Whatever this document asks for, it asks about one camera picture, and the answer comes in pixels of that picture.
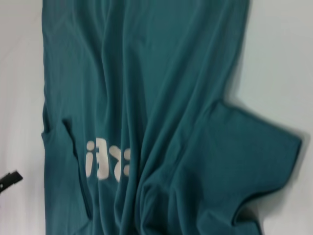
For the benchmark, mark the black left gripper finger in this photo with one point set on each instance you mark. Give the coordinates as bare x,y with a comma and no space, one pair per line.
11,181

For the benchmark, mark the teal t-shirt with beige print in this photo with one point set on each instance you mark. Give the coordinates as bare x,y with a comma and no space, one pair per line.
171,98

